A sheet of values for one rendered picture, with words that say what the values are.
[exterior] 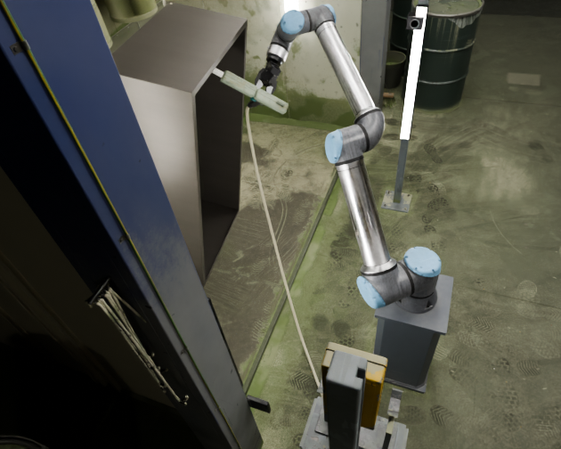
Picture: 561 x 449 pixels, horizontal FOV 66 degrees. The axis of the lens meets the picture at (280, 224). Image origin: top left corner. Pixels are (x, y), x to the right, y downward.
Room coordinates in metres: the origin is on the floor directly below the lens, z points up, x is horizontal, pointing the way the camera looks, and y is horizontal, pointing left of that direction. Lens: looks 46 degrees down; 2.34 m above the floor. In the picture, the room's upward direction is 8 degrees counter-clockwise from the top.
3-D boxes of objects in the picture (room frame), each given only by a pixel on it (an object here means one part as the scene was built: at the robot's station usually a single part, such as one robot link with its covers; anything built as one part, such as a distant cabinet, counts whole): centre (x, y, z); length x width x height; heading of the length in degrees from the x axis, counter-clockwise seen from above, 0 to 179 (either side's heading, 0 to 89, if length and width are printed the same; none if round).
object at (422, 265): (1.06, -0.55, 0.83); 0.17 x 0.15 x 0.18; 106
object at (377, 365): (0.37, -0.10, 1.42); 0.12 x 0.06 x 0.26; 63
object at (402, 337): (1.06, -0.56, 0.32); 0.31 x 0.31 x 0.64; 63
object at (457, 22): (3.65, -1.63, 0.44); 0.59 x 0.58 x 0.89; 168
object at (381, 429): (0.46, -0.14, 0.95); 0.26 x 0.15 x 0.32; 63
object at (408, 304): (1.06, -0.56, 0.69); 0.19 x 0.19 x 0.10
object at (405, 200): (2.30, -0.90, 0.01); 0.20 x 0.20 x 0.01; 63
